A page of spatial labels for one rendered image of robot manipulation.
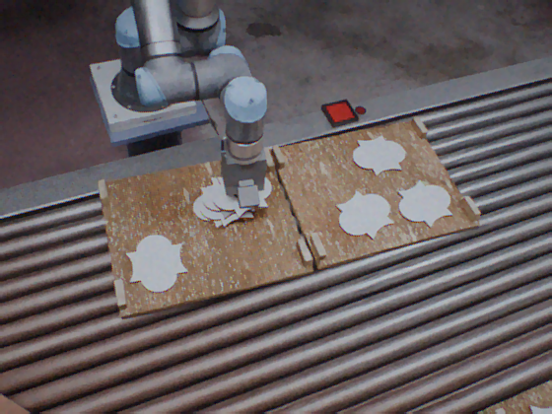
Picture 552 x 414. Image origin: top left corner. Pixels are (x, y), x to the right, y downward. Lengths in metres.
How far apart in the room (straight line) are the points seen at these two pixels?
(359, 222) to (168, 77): 0.53
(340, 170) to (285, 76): 1.70
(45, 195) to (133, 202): 0.21
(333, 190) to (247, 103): 0.41
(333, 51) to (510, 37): 1.10
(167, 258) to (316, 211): 0.36
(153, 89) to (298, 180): 0.44
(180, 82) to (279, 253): 0.42
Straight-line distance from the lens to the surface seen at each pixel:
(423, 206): 1.35
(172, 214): 1.27
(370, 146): 1.43
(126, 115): 1.53
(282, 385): 1.11
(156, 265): 1.19
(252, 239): 1.23
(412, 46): 3.40
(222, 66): 1.10
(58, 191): 1.38
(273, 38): 3.26
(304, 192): 1.31
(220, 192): 1.25
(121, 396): 1.12
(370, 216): 1.29
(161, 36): 1.09
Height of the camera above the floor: 1.97
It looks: 55 degrees down
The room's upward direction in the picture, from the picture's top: 7 degrees clockwise
